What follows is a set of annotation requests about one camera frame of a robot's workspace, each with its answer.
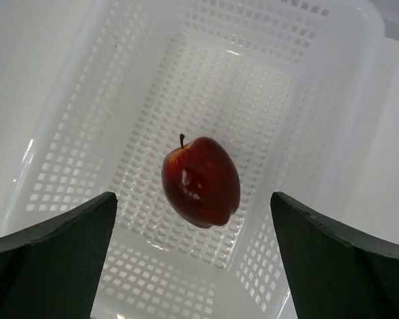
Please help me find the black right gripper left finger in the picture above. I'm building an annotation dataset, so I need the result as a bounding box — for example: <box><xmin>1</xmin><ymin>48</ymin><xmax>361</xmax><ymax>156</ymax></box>
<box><xmin>0</xmin><ymin>192</ymin><xmax>118</xmax><ymax>318</ymax></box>

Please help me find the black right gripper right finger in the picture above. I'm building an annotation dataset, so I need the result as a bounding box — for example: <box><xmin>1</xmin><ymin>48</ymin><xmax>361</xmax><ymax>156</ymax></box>
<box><xmin>270</xmin><ymin>191</ymin><xmax>399</xmax><ymax>318</ymax></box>

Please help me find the red fake apple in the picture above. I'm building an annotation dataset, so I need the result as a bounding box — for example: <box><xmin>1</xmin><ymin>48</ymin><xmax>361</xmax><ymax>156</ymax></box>
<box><xmin>161</xmin><ymin>134</ymin><xmax>241</xmax><ymax>229</ymax></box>

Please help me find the white perforated plastic basket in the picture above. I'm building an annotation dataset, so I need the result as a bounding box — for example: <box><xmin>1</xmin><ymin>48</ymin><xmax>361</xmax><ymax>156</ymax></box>
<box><xmin>0</xmin><ymin>1</ymin><xmax>399</xmax><ymax>318</ymax></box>

